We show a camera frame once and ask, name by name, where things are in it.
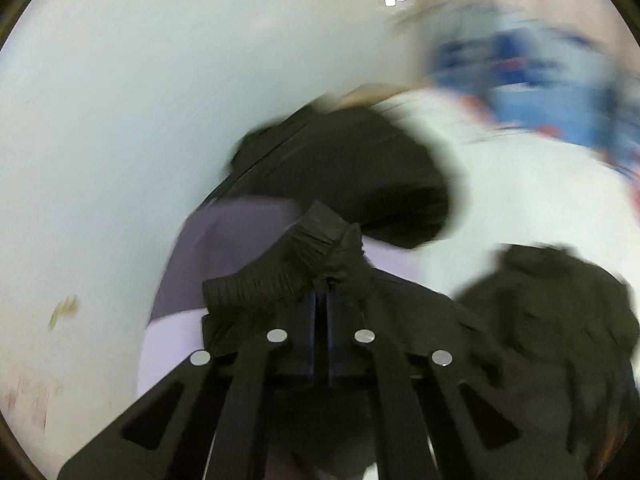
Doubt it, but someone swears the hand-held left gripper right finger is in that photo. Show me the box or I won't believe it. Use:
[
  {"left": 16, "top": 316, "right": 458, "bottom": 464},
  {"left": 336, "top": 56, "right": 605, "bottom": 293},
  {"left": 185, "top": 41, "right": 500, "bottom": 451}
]
[{"left": 327, "top": 292, "right": 588, "bottom": 480}]

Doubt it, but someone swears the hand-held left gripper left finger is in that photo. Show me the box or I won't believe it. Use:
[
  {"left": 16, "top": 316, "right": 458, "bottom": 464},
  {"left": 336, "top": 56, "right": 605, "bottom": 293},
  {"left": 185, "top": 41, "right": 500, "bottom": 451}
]
[{"left": 57, "top": 292, "right": 326, "bottom": 480}]

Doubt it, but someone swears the black jacket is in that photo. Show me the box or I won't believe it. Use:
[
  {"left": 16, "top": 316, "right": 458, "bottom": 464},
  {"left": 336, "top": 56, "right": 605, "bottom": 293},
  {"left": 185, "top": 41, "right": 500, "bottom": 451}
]
[{"left": 200, "top": 200, "right": 640, "bottom": 480}]

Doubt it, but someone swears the lavender cloth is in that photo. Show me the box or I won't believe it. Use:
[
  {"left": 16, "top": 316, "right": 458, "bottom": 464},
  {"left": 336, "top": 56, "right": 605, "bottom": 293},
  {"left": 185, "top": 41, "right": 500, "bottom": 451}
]
[{"left": 136, "top": 197, "right": 426, "bottom": 401}]

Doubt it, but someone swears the black garment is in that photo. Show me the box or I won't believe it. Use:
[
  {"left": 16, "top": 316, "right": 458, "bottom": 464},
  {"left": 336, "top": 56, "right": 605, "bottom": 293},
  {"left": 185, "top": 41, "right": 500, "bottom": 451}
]
[{"left": 227, "top": 105, "right": 463, "bottom": 251}]

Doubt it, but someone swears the white quilt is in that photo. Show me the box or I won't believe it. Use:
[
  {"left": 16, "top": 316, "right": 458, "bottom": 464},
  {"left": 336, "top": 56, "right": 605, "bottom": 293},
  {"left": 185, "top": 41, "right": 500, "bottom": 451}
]
[{"left": 375, "top": 89, "right": 640, "bottom": 311}]

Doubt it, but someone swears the blue printed cloth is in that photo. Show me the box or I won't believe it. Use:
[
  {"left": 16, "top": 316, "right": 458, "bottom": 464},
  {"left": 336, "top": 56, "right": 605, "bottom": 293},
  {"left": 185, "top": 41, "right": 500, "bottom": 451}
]
[{"left": 390, "top": 0, "right": 640, "bottom": 181}]

